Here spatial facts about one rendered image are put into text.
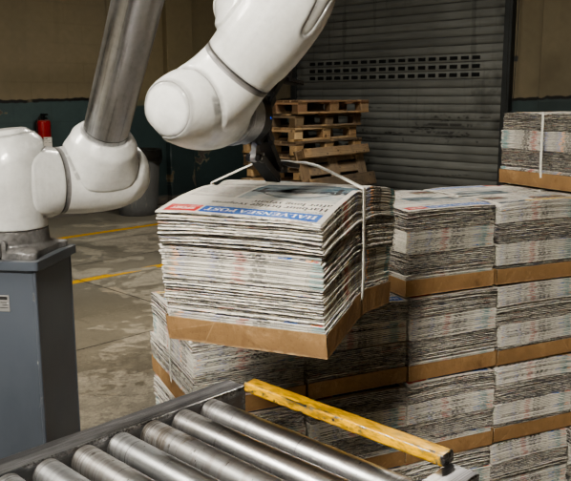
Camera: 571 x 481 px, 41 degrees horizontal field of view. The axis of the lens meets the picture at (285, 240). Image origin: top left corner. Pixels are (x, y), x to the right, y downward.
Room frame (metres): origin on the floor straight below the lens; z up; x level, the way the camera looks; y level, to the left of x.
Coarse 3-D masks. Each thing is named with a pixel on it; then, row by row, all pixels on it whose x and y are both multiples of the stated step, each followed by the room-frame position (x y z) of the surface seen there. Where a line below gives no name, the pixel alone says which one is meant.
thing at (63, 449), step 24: (216, 384) 1.39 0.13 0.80; (240, 384) 1.39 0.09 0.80; (144, 408) 1.28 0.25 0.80; (168, 408) 1.27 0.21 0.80; (192, 408) 1.29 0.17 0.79; (240, 408) 1.37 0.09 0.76; (96, 432) 1.18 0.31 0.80; (24, 456) 1.09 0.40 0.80; (48, 456) 1.09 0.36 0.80; (72, 456) 1.12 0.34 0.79
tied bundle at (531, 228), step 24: (456, 192) 2.27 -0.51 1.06; (480, 192) 2.27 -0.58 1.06; (504, 192) 2.26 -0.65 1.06; (528, 192) 2.26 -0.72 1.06; (504, 216) 2.02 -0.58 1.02; (528, 216) 2.06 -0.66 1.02; (552, 216) 2.09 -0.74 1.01; (504, 240) 2.03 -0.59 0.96; (528, 240) 2.07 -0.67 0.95; (552, 240) 2.10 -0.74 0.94; (504, 264) 2.03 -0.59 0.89; (528, 264) 2.06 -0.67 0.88
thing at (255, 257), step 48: (192, 192) 1.30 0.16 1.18; (240, 192) 1.29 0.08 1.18; (288, 192) 1.27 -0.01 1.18; (336, 192) 1.25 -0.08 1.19; (192, 240) 1.19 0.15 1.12; (240, 240) 1.16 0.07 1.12; (288, 240) 1.12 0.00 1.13; (336, 240) 1.15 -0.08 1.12; (192, 288) 1.21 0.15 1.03; (240, 288) 1.18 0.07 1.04; (288, 288) 1.14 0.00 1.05; (336, 288) 1.17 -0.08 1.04
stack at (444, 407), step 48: (480, 288) 2.01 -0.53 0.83; (528, 288) 2.07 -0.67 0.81; (384, 336) 1.88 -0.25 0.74; (432, 336) 1.94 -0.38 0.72; (480, 336) 2.00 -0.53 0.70; (528, 336) 2.07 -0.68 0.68; (192, 384) 1.67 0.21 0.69; (288, 384) 1.76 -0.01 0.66; (432, 384) 1.93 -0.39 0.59; (480, 384) 1.99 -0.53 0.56; (528, 384) 2.08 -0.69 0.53; (336, 432) 1.81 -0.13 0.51; (432, 432) 1.94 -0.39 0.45; (480, 480) 2.00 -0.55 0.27; (528, 480) 2.08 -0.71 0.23
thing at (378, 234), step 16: (384, 192) 1.39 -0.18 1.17; (384, 208) 1.40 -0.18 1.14; (368, 224) 1.32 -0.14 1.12; (384, 224) 1.40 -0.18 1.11; (368, 240) 1.31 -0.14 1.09; (384, 240) 1.40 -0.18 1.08; (368, 256) 1.33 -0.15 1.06; (384, 256) 1.43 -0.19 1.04; (368, 272) 1.33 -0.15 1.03; (384, 272) 1.42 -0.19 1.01
